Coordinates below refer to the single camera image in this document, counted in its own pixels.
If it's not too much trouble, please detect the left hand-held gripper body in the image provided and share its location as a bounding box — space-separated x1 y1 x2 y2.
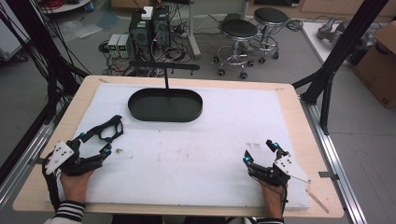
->
44 139 110 177

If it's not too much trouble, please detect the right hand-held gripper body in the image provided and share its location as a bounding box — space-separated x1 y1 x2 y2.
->
247 154 312 188

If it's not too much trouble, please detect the person's left hand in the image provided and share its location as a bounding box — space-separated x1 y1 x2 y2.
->
60 168 95 205

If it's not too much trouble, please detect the person's right hand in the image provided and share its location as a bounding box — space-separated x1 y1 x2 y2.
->
261 182 285 219

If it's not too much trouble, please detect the person's right striped sleeve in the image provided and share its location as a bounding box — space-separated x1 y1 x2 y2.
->
255 217 285 224

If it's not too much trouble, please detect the person's striped sleeve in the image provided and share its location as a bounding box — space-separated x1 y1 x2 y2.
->
255 217 285 224
43 200 87 224

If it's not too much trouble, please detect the thin wooden stick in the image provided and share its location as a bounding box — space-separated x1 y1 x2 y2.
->
305 189 331 215

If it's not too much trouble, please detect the person's left striped sleeve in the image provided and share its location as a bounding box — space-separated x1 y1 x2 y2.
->
43 200 87 224

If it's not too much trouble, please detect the grey tape piece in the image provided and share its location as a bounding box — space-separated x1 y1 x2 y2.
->
318 171 340 182

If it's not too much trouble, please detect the white foam mat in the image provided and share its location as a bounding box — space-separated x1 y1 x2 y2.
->
46 82 311 210

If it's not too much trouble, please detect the black stand with oval tray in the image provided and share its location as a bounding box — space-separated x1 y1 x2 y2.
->
127 60 204 123

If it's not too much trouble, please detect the white power supply unit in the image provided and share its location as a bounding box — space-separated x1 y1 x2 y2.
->
118 34 134 59
106 33 121 59

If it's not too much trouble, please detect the black computer tower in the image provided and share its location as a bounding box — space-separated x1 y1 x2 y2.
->
151 5 172 52
128 10 154 61

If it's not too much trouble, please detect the computer equipment on floor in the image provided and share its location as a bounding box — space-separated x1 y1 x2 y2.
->
98 3 219 78

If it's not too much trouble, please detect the black round stool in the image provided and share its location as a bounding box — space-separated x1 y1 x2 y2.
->
248 7 290 65
213 19 260 80

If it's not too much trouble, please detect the white wheeled case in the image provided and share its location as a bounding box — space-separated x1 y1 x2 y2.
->
0 6 32 63

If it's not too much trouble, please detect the grey machine part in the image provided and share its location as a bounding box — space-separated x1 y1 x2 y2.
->
317 16 376 50

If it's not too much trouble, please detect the cardboard box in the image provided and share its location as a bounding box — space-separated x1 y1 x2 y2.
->
352 20 396 109

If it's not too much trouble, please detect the round white table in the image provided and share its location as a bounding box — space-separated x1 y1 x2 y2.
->
39 0 94 15

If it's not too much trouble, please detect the grey metal table leg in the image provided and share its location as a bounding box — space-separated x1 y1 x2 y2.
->
187 0 203 61

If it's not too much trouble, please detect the small white box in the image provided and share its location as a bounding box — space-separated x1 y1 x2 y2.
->
140 6 154 21

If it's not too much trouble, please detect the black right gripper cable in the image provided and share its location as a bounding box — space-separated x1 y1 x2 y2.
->
248 174 289 217

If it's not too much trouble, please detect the aluminium rail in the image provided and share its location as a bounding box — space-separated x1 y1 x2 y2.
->
0 119 59 206
299 95 369 224

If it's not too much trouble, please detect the black metal frame with cables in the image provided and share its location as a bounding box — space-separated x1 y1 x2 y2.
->
0 0 92 125

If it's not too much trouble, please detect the black metal frame strut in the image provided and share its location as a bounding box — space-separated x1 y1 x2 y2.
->
291 0 390 136

